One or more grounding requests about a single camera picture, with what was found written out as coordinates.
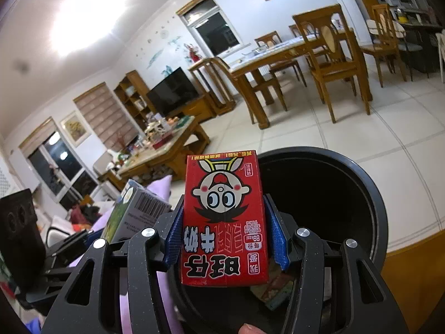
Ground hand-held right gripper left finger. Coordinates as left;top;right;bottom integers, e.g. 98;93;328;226
52;195;186;334

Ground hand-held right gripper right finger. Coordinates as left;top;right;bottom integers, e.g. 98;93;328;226
263;195;411;334

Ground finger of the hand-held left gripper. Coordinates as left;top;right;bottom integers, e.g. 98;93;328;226
46;230;94;275

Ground small printed carton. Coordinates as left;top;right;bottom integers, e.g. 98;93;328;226
108;179;172;244

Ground colourful printed packet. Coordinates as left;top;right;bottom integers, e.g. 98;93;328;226
250;264;297;311

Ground red milk carton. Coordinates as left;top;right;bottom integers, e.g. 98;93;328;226
181;149;270;288

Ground black trash bin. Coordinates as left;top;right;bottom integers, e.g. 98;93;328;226
167;147;389;334

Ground person's right hand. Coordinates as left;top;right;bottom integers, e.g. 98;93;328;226
238;323;268;334

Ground wooden sofa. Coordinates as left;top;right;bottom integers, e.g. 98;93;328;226
35;195;105;251

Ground dark clothes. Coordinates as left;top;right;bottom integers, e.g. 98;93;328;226
70;202;101;232

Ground large balcony window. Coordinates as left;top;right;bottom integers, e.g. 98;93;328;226
19;118;101;211

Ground wooden coffee table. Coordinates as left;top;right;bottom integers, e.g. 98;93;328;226
118;115;211;181

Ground wooden armchair white cushion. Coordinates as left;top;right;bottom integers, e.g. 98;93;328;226
93;151;127;192

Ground plush toys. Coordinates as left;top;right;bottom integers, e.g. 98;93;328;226
108;149;130;172

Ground wooden model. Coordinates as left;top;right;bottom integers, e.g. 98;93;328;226
146;122;167;138

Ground sunflower painting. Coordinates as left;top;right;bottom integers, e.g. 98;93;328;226
60;110;92;147

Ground striped roller blind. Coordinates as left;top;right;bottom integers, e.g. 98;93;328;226
74;82;140;150

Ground wooden television cabinet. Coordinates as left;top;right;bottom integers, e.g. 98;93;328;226
167;95;217;124

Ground orange wooden board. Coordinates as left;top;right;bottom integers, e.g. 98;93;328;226
382;229;445;334

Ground black television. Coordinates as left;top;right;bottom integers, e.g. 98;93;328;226
146;67;199;117

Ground wooden bookshelf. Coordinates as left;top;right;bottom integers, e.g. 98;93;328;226
114;70;154;126

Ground curved back wooden chair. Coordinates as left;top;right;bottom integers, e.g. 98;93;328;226
212;57;287;125

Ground tall wooden plant stand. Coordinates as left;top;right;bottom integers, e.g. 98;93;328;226
188;57;237;117

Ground wooden dining table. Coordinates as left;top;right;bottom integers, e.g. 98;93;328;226
228;28;371;129

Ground red flower vase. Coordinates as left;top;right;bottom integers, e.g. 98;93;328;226
186;43;202;62

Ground wooden dining chair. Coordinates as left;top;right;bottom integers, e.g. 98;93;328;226
288;24;322;42
360;3;407;88
254;31;307;87

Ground small wood-topped window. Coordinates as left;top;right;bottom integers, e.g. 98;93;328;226
175;0;251;58

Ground round ceiling lamp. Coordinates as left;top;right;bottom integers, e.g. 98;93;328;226
52;0;126;53

